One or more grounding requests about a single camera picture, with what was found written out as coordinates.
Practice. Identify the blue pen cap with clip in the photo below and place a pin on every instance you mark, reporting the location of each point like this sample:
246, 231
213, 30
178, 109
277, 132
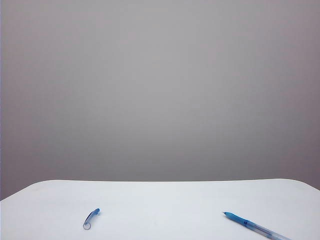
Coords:
91, 216

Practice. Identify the blue translucent ballpoint pen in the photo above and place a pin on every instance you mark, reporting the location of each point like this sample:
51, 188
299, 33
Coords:
250, 223

